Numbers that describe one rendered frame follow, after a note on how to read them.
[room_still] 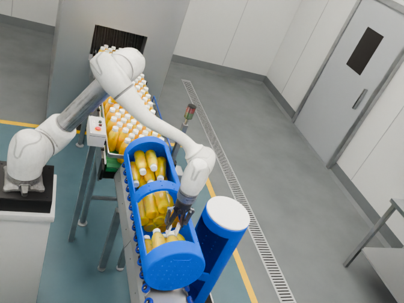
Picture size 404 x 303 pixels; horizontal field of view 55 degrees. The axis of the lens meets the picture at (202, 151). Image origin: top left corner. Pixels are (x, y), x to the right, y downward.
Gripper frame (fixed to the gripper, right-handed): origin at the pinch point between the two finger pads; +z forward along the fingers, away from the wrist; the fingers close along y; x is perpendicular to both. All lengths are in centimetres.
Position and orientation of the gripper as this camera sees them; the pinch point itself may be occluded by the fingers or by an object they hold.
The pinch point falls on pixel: (172, 229)
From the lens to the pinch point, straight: 189.8
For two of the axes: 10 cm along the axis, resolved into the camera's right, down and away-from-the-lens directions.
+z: -3.2, 7.9, 5.2
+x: -2.6, -6.0, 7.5
